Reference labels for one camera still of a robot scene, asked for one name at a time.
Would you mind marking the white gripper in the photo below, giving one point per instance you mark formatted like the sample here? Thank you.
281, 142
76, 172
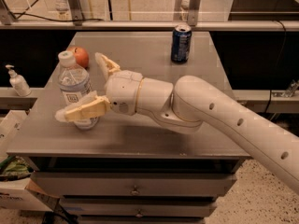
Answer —
122, 90

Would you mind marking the clear bottle with blue label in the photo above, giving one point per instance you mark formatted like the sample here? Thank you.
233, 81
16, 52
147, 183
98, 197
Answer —
74, 80

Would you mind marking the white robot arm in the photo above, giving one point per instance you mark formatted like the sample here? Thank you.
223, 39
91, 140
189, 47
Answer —
182, 107

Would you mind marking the white pump dispenser bottle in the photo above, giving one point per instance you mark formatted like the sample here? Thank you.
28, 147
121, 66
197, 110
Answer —
18, 82

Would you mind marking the red apple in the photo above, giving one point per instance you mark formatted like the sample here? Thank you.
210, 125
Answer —
81, 55

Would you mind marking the grey drawer cabinet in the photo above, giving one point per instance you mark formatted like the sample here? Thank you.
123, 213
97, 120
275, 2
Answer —
130, 144

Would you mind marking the blue soda can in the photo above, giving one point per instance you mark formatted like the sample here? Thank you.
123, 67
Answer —
181, 42

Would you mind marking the top drawer with knob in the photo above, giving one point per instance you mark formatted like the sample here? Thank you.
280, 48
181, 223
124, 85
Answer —
134, 184

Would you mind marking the drawer with knob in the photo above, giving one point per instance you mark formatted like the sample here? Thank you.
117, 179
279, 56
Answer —
134, 184
139, 207

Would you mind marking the white cardboard box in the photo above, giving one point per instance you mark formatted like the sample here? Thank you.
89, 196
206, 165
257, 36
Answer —
15, 172

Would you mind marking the metal frame rail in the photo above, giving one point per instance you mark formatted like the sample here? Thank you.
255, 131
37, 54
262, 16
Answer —
252, 26

